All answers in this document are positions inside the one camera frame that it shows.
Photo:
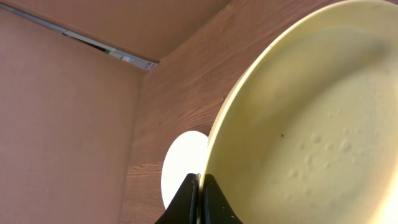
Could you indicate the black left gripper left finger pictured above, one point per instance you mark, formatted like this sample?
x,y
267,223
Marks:
x,y
183,207

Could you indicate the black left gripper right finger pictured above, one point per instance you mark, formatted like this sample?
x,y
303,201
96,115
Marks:
x,y
215,208

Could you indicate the white plate with sauce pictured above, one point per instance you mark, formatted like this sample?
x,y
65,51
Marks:
x,y
186,155

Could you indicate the yellow plate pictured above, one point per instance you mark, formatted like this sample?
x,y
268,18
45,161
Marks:
x,y
308,134

